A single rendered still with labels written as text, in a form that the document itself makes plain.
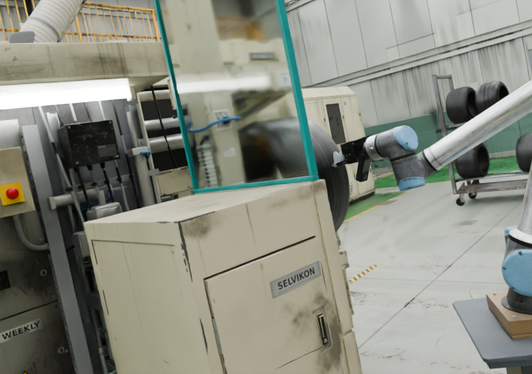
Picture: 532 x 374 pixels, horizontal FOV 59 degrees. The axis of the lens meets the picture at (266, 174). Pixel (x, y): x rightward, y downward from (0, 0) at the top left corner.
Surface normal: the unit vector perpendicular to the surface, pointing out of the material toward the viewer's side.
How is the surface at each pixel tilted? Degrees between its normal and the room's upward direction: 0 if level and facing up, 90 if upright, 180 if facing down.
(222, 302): 90
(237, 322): 90
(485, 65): 90
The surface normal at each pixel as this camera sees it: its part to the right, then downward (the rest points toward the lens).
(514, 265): -0.51, 0.21
